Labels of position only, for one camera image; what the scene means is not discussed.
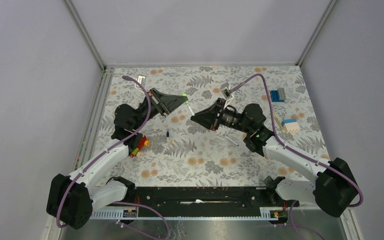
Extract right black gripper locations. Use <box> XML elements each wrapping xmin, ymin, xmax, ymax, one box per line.
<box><xmin>190</xmin><ymin>98</ymin><xmax>252</xmax><ymax>134</ymax></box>

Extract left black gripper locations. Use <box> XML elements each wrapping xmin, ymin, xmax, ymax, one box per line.
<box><xmin>132</xmin><ymin>88</ymin><xmax>188</xmax><ymax>131</ymax></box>

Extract white pen green tip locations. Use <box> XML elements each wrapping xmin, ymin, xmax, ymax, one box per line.
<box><xmin>185</xmin><ymin>101</ymin><xmax>195</xmax><ymax>116</ymax></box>

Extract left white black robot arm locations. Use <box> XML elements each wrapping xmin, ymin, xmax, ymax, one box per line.
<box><xmin>46</xmin><ymin>88</ymin><xmax>188</xmax><ymax>230</ymax></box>

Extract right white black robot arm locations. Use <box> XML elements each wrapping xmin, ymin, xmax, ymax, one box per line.
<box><xmin>190</xmin><ymin>98</ymin><xmax>364</xmax><ymax>218</ymax></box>

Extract blue capped white pen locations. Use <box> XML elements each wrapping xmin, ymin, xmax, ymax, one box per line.
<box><xmin>166</xmin><ymin>131</ymin><xmax>173</xmax><ymax>147</ymax></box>

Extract floral patterned table mat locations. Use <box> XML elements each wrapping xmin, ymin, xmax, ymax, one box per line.
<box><xmin>94</xmin><ymin>66</ymin><xmax>330</xmax><ymax>187</ymax></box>

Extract red yellow green toy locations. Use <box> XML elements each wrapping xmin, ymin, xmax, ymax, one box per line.
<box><xmin>129</xmin><ymin>135</ymin><xmax>150</xmax><ymax>158</ymax></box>

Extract blue grey toy blocks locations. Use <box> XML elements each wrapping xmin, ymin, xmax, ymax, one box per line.
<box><xmin>270</xmin><ymin>87</ymin><xmax>286</xmax><ymax>103</ymax></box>

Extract blue white eraser block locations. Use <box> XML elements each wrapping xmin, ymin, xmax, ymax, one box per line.
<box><xmin>281</xmin><ymin>118</ymin><xmax>300</xmax><ymax>133</ymax></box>

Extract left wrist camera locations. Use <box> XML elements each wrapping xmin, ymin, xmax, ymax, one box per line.
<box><xmin>135</xmin><ymin>74</ymin><xmax>147</xmax><ymax>89</ymax></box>

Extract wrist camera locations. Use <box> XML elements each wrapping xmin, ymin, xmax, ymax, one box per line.
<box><xmin>220</xmin><ymin>82</ymin><xmax>234</xmax><ymax>108</ymax></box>
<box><xmin>135</xmin><ymin>74</ymin><xmax>147</xmax><ymax>89</ymax></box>

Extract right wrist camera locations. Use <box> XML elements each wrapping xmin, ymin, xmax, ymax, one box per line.
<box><xmin>220</xmin><ymin>82</ymin><xmax>234</xmax><ymax>108</ymax></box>

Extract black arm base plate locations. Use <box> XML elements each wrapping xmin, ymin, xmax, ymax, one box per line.
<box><xmin>121</xmin><ymin>186</ymin><xmax>294</xmax><ymax>220</ymax></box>

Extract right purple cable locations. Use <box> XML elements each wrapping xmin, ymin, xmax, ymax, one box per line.
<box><xmin>230</xmin><ymin>73</ymin><xmax>365</xmax><ymax>240</ymax></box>

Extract purple cable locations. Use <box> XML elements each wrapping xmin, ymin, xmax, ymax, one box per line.
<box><xmin>230</xmin><ymin>73</ymin><xmax>365</xmax><ymax>240</ymax></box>
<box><xmin>55</xmin><ymin>75</ymin><xmax>170</xmax><ymax>240</ymax></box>

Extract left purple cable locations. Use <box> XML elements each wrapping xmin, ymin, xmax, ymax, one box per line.
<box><xmin>55</xmin><ymin>75</ymin><xmax>170</xmax><ymax>240</ymax></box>

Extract white slotted cable duct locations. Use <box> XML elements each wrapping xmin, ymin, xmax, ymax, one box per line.
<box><xmin>65</xmin><ymin>207</ymin><xmax>280</xmax><ymax>222</ymax></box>

